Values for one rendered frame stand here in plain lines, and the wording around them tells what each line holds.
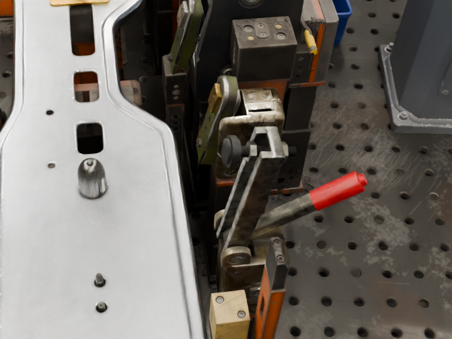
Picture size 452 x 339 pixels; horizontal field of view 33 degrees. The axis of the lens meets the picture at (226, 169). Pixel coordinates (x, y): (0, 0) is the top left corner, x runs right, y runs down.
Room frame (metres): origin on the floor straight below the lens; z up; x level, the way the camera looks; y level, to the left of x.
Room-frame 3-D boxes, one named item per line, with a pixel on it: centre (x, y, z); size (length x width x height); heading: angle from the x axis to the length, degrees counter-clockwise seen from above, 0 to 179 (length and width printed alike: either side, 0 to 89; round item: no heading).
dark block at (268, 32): (0.68, -0.03, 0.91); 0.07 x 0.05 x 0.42; 103
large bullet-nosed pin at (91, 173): (0.52, 0.15, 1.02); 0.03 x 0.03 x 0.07
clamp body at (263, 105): (0.61, -0.02, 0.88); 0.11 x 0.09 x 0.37; 103
